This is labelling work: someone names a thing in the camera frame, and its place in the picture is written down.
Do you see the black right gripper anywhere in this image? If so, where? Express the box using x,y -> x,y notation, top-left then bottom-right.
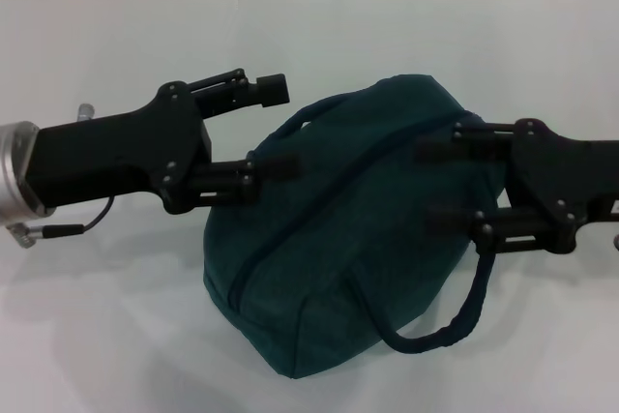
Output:
413,117 -> 619,256

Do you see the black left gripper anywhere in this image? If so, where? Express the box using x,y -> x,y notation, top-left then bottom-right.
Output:
22,68 -> 303,216

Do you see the teal insulated lunch bag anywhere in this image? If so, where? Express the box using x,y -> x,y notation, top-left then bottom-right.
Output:
201,73 -> 510,379

